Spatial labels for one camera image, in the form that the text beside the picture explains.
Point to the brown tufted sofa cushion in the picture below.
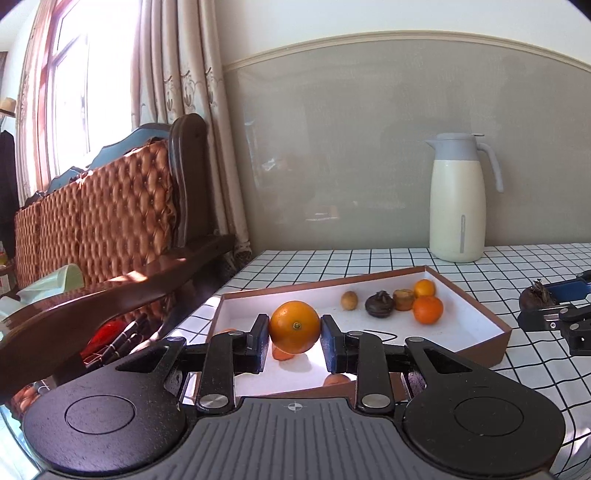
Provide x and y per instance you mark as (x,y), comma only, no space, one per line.
(115,221)

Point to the dark hanging garment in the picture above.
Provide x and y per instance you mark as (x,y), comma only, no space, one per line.
(7,184)

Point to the brown cardboard box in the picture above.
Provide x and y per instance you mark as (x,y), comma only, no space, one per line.
(461,323)

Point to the pale green plastic bag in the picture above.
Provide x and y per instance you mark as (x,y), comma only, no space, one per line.
(60,279)

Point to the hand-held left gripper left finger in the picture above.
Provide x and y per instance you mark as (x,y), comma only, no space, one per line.
(261,341)

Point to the blue padded backrest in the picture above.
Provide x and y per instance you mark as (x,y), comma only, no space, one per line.
(115,147)

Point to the beige embroidered curtain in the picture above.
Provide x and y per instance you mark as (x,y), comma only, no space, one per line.
(184,69)

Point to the brown longan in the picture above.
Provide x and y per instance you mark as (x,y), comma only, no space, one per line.
(349,300)

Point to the large round orange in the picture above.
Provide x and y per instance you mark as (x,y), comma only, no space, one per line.
(295,323)

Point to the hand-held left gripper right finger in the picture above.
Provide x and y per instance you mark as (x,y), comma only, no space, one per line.
(330,344)

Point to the red cloth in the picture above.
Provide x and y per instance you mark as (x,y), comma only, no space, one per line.
(104,339)

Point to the straw hat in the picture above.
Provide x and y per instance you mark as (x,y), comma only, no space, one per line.
(7,108)

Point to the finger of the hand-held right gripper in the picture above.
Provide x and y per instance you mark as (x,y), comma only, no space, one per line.
(540,318)
(570,291)

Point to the window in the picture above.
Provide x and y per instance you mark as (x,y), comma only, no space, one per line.
(69,92)

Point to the cream thermos jug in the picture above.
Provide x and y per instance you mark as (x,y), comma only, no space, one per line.
(457,207)

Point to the white checked tablecloth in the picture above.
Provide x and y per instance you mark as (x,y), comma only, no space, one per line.
(323,267)

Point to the small orange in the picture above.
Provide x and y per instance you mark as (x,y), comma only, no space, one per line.
(424,288)

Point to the bundle of black pens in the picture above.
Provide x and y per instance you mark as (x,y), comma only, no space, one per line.
(124,337)

